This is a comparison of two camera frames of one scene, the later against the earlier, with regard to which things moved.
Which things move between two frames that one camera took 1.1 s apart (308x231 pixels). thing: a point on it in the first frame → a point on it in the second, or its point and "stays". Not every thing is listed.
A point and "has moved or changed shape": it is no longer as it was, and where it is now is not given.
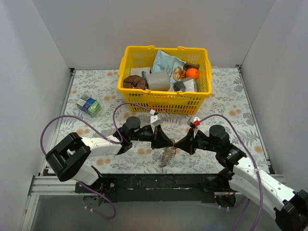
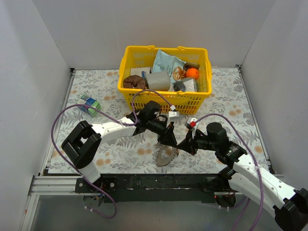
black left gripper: (155, 137) → (167, 130)
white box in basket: (137, 71) stays
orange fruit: (192, 72) stays
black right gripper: (191, 142) stays
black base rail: (156, 187) stays
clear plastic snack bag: (167, 155) has moved or changed shape
